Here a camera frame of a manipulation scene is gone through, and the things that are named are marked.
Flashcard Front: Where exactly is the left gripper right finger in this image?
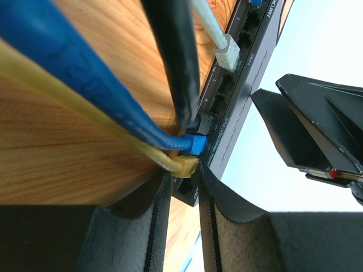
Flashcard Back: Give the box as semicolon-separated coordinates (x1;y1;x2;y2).
197;163;284;271

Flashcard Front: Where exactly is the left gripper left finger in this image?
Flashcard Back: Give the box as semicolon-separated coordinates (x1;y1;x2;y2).
76;172;172;271

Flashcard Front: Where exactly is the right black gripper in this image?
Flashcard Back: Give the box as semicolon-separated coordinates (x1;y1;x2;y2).
252;74;362;206

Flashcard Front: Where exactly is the black network switch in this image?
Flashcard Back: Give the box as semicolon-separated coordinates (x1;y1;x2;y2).
172;0;296;207

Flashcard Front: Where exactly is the yellow ethernet cable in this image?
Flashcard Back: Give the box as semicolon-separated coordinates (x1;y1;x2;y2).
0;36;199;178

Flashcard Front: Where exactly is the grey ethernet cable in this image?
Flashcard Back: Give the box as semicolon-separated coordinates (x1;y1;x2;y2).
191;0;242;73

